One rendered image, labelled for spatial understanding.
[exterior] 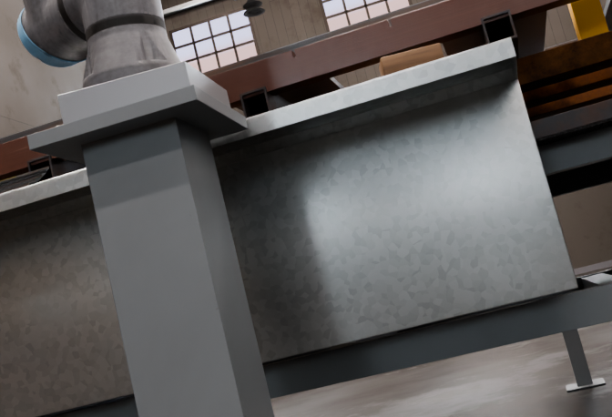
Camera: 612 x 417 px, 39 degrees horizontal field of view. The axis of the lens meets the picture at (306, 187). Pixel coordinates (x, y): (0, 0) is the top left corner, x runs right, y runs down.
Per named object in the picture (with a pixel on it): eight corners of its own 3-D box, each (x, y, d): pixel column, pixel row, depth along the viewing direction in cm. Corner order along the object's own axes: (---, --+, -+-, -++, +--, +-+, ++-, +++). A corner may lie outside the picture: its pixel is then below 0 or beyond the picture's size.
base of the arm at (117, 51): (165, 68, 116) (152, -1, 117) (65, 96, 119) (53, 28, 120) (203, 91, 130) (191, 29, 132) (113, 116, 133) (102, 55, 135)
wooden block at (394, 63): (387, 86, 137) (379, 57, 138) (385, 96, 143) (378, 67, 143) (448, 71, 137) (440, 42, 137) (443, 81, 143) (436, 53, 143)
